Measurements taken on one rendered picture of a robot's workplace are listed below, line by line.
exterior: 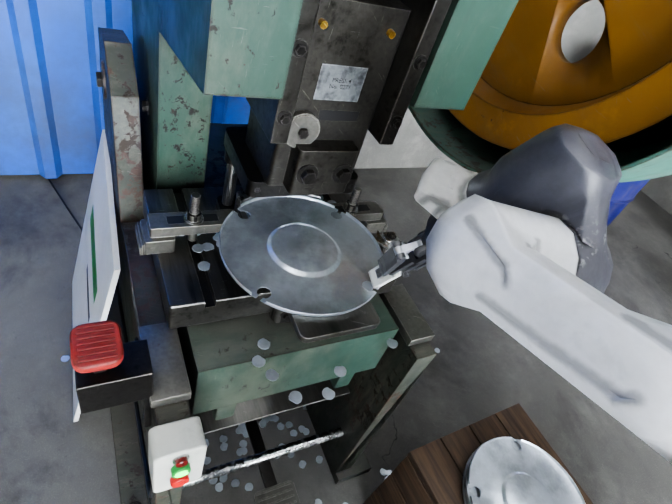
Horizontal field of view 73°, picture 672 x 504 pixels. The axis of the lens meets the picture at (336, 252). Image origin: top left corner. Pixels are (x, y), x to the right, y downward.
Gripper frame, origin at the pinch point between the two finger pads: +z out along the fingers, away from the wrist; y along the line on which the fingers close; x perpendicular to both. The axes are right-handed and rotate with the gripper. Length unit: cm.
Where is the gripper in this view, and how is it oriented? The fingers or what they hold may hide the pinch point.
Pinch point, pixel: (384, 273)
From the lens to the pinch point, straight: 75.3
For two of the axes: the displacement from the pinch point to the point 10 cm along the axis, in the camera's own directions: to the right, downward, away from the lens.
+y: 8.7, -1.1, 4.8
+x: -2.6, -9.3, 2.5
